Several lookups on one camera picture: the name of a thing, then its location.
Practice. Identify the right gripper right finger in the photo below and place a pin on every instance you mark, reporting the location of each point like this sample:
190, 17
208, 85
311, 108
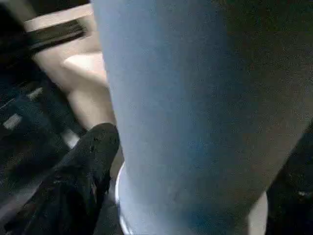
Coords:
293, 196

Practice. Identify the white plastic table leg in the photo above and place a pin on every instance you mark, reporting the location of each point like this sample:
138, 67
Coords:
195, 122

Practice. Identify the white plastic table top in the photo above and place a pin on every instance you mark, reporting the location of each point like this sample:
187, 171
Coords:
80, 73

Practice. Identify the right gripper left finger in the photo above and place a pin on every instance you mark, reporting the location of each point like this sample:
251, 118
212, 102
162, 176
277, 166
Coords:
68, 191

